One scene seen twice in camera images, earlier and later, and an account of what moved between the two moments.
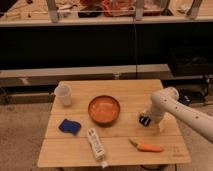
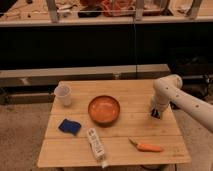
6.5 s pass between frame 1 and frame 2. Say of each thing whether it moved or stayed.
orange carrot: stayed
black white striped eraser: moved
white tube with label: stayed
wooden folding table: stayed
